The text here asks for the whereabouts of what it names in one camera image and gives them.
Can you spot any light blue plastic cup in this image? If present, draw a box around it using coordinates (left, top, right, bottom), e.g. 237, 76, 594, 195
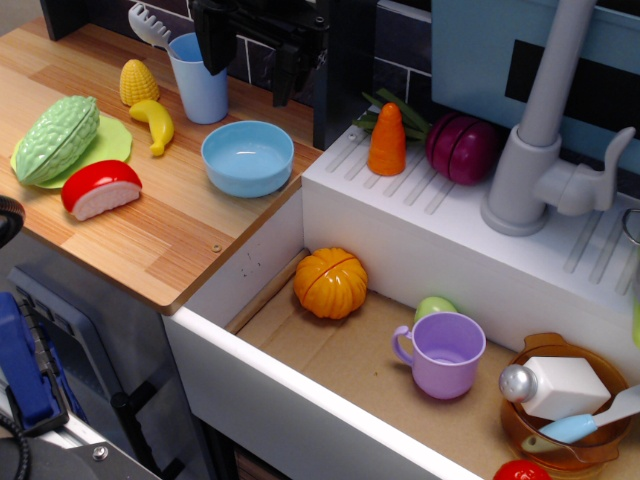
169, 33, 228, 125

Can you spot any white toy sink unit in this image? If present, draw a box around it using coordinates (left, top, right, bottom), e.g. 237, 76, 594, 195
165, 129, 639, 479

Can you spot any amber transparent pot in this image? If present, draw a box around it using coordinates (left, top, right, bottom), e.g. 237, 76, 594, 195
500, 333, 634, 478

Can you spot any red toy tomato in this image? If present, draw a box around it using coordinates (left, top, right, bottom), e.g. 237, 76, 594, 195
493, 460, 551, 480

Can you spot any wooden counter top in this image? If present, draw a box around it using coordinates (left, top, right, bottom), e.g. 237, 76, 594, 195
1, 19, 300, 314

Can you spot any blue clamp tool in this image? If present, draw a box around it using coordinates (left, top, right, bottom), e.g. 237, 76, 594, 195
1, 292, 69, 436

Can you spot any green toy bitter gourd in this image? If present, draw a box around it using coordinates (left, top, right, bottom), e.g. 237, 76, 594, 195
14, 96, 100, 185

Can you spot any black cable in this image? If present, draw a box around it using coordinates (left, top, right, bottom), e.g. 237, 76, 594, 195
0, 195, 26, 250

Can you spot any white plastic pasta spoon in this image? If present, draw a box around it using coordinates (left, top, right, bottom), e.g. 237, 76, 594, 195
128, 3, 176, 57

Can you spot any grey toy faucet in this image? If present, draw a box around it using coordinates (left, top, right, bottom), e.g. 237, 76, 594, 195
481, 1, 636, 236

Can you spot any red white toy sushi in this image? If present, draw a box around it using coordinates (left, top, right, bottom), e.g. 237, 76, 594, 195
61, 160, 142, 221

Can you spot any purple plastic mug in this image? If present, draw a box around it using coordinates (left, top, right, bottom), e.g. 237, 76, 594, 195
391, 312, 487, 400

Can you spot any light blue plastic bowl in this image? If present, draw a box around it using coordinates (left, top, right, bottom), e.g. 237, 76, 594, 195
201, 121, 294, 198

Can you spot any orange toy carrot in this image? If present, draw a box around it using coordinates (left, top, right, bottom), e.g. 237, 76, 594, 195
367, 102, 406, 176

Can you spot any orange toy pumpkin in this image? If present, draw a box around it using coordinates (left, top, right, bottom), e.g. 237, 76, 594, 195
293, 247, 368, 320

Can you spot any blue handled white spatula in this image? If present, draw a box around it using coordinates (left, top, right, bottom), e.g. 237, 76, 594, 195
539, 385, 639, 444

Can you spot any yellow toy banana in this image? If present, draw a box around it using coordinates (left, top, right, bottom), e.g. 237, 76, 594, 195
129, 100, 175, 157

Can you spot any light green plastic plate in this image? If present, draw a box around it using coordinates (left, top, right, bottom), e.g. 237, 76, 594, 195
10, 115, 132, 189

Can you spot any purple toy onion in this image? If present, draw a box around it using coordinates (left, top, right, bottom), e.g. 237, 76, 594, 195
425, 112, 502, 186

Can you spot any white salt shaker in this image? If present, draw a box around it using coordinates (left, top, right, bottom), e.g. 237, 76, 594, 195
499, 356, 611, 421

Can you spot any green toy fruit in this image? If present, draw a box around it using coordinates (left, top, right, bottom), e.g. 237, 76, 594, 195
414, 296, 458, 322

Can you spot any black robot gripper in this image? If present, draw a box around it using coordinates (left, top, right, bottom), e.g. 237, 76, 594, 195
189, 0, 329, 107

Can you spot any yellow toy corn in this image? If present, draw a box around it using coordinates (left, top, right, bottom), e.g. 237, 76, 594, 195
119, 59, 160, 106

